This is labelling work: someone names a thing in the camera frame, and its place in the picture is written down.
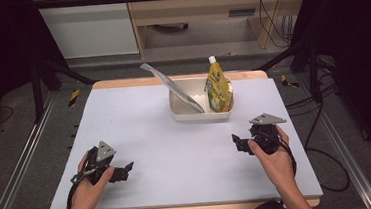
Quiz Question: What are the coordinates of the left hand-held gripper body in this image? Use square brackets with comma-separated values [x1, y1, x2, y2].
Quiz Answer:
[67, 139, 119, 188]

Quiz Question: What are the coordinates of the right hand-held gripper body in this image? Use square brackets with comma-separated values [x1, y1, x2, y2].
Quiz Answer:
[247, 111, 291, 158]

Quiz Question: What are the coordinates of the yellow green spouted pouch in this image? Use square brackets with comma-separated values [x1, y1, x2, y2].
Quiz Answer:
[201, 54, 235, 115]

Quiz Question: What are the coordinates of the white plastic divided container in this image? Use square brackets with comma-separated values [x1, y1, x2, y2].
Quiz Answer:
[167, 75, 237, 127]

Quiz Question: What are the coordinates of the clear bag of dark seaweed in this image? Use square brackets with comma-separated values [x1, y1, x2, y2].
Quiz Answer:
[139, 57, 206, 119]

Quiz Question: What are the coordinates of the person's right hand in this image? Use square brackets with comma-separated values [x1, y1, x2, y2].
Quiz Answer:
[245, 123, 299, 195]

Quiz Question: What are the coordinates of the person's left hand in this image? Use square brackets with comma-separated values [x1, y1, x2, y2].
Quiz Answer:
[64, 149, 118, 209]

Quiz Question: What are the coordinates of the white table mat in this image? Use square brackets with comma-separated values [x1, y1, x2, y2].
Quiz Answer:
[39, 71, 325, 209]

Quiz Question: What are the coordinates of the yellow black tape piece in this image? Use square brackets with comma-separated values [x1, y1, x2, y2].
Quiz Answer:
[279, 73, 301, 91]
[67, 88, 83, 109]

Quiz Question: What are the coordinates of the black metal stand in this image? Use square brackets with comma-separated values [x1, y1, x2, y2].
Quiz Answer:
[28, 53, 99, 124]
[254, 35, 326, 109]

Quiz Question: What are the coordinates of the white cabinet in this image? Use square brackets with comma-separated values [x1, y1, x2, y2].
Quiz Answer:
[32, 0, 140, 63]

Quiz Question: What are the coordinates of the light wooden desk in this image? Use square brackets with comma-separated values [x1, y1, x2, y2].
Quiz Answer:
[123, 0, 317, 61]

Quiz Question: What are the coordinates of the right hand-held gripper cable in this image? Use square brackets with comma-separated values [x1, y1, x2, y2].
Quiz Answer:
[276, 135, 300, 179]

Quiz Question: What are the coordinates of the hand-held gripper cable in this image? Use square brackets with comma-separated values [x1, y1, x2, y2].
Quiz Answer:
[63, 182, 83, 209]
[276, 135, 300, 179]

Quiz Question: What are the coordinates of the left hand-held gripper cable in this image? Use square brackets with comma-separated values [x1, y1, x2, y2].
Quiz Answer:
[63, 182, 83, 209]

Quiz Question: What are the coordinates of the aluminium floor rail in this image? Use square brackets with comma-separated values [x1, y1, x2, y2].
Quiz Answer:
[294, 66, 371, 209]
[0, 90, 66, 209]

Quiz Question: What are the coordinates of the thin black floor cable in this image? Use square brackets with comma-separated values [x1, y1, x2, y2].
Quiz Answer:
[0, 104, 16, 127]

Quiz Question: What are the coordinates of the hanging black cable bundle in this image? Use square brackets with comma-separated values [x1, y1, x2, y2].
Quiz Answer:
[257, 0, 299, 50]

